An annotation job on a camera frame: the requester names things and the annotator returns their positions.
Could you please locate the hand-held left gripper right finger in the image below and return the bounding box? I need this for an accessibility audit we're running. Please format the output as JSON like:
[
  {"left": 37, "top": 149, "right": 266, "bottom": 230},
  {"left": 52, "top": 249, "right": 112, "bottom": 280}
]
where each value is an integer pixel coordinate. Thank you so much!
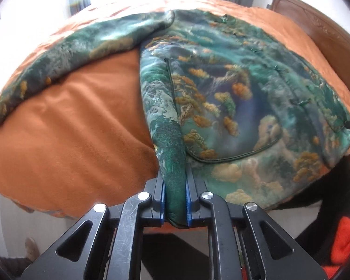
[{"left": 185, "top": 178, "right": 321, "bottom": 280}]

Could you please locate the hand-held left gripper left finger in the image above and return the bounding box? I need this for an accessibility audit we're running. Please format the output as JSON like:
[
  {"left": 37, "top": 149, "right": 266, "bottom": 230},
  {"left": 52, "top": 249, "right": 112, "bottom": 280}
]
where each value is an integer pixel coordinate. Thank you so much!
[{"left": 20, "top": 178, "right": 166, "bottom": 280}]

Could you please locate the green landscape print jacket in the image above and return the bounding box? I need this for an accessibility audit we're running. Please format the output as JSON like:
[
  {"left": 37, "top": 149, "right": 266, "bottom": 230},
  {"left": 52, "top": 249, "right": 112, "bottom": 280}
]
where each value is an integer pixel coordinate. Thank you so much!
[{"left": 0, "top": 8, "right": 350, "bottom": 228}]

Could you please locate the orange bed cover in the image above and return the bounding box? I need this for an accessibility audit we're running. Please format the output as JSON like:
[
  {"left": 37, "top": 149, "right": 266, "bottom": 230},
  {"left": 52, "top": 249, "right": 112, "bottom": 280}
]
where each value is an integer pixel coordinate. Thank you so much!
[{"left": 0, "top": 0, "right": 350, "bottom": 219}]

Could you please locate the beige slipper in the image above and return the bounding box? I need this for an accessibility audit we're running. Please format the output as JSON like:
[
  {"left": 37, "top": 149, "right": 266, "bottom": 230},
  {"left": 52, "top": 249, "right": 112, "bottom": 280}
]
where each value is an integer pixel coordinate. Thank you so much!
[{"left": 25, "top": 237, "right": 40, "bottom": 261}]

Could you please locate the person's black clothing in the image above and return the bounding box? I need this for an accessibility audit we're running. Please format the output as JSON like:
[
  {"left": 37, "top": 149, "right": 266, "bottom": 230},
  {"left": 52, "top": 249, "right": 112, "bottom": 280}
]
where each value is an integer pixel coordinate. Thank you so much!
[{"left": 268, "top": 152, "right": 350, "bottom": 272}]

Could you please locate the person's orange garment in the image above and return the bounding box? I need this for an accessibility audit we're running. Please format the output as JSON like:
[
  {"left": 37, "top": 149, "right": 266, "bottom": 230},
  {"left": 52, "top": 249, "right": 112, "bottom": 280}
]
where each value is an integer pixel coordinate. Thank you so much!
[{"left": 328, "top": 216, "right": 350, "bottom": 280}]

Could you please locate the carved wooden headboard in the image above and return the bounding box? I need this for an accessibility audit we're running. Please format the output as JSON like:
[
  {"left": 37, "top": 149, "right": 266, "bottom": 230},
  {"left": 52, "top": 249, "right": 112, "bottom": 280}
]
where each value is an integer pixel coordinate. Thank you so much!
[{"left": 267, "top": 0, "right": 350, "bottom": 117}]

